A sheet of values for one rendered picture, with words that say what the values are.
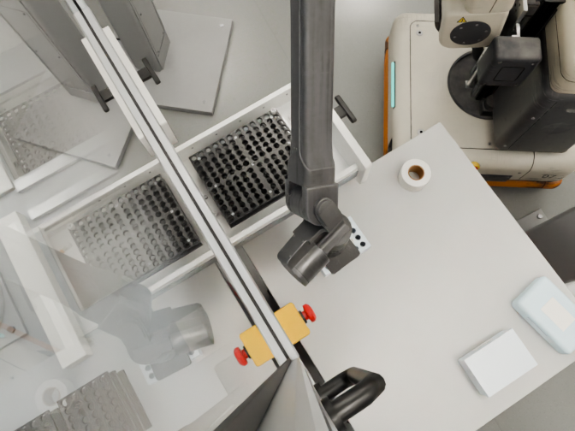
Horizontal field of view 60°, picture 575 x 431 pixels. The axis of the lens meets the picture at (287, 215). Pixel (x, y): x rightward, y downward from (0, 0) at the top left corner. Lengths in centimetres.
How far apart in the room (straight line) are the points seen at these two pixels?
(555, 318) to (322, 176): 68
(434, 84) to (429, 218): 81
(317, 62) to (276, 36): 160
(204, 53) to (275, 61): 30
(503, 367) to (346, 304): 35
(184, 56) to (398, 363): 159
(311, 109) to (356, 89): 147
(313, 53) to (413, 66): 125
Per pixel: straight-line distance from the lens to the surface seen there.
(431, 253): 122
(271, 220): 106
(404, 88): 191
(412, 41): 202
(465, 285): 123
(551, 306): 124
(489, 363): 118
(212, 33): 233
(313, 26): 73
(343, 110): 113
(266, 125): 112
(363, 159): 107
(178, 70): 225
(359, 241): 115
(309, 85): 73
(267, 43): 231
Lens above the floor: 192
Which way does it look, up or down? 75 degrees down
